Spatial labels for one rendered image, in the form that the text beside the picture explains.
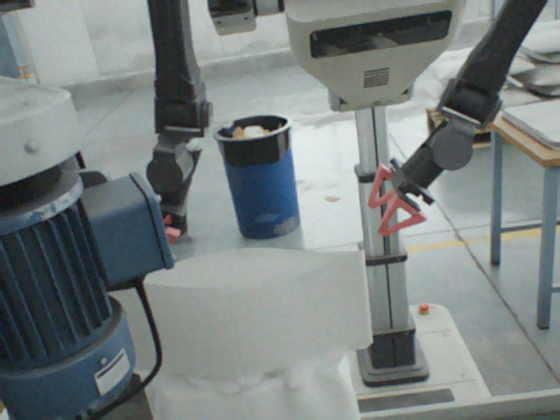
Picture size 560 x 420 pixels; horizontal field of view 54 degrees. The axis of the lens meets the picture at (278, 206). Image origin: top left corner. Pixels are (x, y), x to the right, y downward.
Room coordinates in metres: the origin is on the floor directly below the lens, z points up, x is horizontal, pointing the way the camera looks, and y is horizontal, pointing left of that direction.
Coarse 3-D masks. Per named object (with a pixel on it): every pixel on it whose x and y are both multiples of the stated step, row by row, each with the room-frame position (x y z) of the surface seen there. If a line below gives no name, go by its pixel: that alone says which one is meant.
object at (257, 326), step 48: (192, 288) 0.79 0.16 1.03; (240, 288) 0.78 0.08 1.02; (288, 288) 0.80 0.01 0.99; (336, 288) 0.82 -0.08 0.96; (144, 336) 0.85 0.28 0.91; (192, 336) 0.80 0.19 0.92; (240, 336) 0.78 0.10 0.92; (288, 336) 0.79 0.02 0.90; (336, 336) 0.82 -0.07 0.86; (192, 384) 0.80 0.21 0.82; (240, 384) 0.77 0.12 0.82; (288, 384) 0.76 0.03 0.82; (336, 384) 0.77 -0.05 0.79
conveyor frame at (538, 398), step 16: (480, 400) 1.03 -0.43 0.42; (496, 400) 1.02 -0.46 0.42; (512, 400) 1.02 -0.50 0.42; (528, 400) 1.02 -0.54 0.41; (544, 400) 1.01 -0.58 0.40; (368, 416) 1.04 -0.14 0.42; (384, 416) 1.04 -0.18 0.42; (400, 416) 1.03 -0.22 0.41; (416, 416) 1.03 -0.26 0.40; (432, 416) 1.03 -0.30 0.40; (448, 416) 1.03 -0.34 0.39; (464, 416) 1.03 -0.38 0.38; (480, 416) 1.02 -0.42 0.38; (496, 416) 1.02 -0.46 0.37; (512, 416) 1.02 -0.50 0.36; (528, 416) 1.02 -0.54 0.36
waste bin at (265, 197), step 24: (240, 120) 3.34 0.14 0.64; (264, 120) 3.34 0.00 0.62; (288, 120) 3.13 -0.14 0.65; (240, 144) 2.91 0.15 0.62; (264, 144) 2.90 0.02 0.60; (288, 144) 3.01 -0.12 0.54; (240, 168) 2.94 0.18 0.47; (264, 168) 2.91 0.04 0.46; (288, 168) 3.00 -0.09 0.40; (240, 192) 2.97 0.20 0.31; (264, 192) 2.92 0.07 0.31; (288, 192) 2.98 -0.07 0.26; (240, 216) 3.01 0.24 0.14; (264, 216) 2.93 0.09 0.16; (288, 216) 2.97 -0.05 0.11
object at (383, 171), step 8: (384, 168) 0.89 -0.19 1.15; (392, 168) 0.90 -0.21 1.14; (376, 176) 0.89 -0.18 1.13; (384, 176) 0.89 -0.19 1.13; (376, 184) 0.89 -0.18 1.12; (376, 192) 0.89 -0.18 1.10; (392, 192) 0.89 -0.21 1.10; (416, 192) 0.83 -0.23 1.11; (368, 200) 0.89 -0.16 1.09; (384, 200) 0.89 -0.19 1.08
